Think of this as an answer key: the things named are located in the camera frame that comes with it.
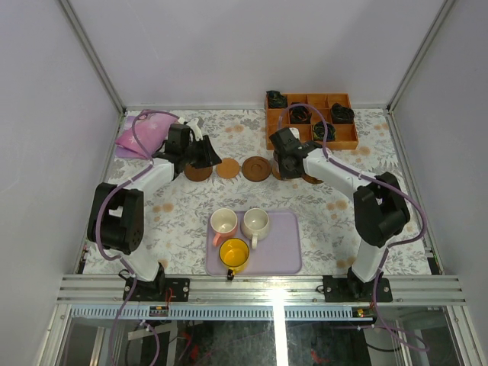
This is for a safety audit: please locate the light wooden coaster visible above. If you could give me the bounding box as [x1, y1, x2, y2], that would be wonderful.
[271, 162, 282, 180]
[216, 158, 240, 179]

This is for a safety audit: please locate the black rolled item right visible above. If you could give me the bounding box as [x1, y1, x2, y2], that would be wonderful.
[330, 103, 355, 124]

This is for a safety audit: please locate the pink folded cloth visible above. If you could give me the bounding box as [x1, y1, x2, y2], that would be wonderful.
[115, 113, 178, 159]

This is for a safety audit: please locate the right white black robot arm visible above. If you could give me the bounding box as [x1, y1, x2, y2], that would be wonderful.
[270, 127, 410, 301]

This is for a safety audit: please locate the black rolled item orange trim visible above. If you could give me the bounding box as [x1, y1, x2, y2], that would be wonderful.
[289, 102, 311, 124]

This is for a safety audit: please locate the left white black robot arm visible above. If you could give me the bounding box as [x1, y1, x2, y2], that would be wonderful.
[87, 123, 222, 301]

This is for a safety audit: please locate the blue slotted cable duct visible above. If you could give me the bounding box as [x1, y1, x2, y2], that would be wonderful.
[72, 304, 373, 322]

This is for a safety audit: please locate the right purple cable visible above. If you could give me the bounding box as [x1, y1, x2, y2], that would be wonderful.
[277, 103, 430, 352]

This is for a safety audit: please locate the orange wooden compartment box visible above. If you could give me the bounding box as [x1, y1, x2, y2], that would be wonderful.
[265, 93, 358, 150]

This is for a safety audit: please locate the pink cup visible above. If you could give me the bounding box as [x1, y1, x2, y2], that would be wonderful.
[210, 208, 239, 246]

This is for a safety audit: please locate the aluminium front rail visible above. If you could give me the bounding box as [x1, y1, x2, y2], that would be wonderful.
[56, 274, 467, 307]

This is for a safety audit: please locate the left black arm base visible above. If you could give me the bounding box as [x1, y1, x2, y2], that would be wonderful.
[118, 265, 191, 303]

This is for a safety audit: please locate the beige speckled cup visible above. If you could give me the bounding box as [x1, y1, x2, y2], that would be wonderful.
[241, 208, 271, 249]

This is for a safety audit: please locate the yellow cup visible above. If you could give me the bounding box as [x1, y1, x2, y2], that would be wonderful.
[219, 238, 250, 281]

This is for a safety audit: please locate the black rolled item green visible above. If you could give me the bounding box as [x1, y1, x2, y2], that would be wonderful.
[312, 121, 336, 142]

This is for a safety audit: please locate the lilac plastic tray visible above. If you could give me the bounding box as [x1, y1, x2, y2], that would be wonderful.
[205, 210, 302, 277]

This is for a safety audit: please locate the dark wooden coaster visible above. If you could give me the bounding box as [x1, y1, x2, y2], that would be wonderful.
[184, 165, 213, 182]
[242, 156, 271, 182]
[302, 175, 323, 185]

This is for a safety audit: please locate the black rolled item top left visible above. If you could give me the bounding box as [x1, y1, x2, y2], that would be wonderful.
[266, 90, 288, 109]

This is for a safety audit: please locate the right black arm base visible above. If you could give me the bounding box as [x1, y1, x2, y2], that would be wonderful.
[317, 269, 393, 303]

